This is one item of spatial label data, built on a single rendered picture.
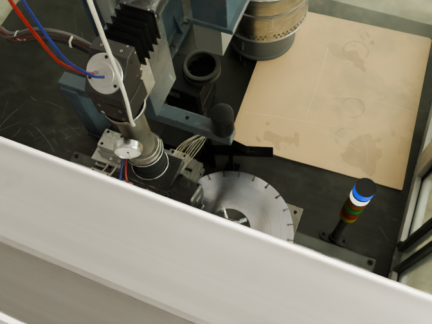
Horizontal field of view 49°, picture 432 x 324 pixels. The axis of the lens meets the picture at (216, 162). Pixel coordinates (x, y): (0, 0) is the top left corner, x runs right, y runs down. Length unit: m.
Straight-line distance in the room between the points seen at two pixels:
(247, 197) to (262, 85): 0.52
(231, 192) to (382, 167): 0.53
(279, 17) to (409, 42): 0.55
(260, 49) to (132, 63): 0.99
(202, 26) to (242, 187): 0.44
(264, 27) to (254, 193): 0.54
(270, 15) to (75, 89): 0.61
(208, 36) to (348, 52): 0.78
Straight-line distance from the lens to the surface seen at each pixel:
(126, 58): 0.69
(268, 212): 1.24
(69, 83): 1.39
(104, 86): 0.70
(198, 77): 1.42
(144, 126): 0.83
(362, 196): 1.06
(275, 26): 1.52
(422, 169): 1.49
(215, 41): 1.09
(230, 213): 1.22
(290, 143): 1.54
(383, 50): 1.79
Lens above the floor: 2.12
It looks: 65 degrees down
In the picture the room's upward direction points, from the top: 8 degrees counter-clockwise
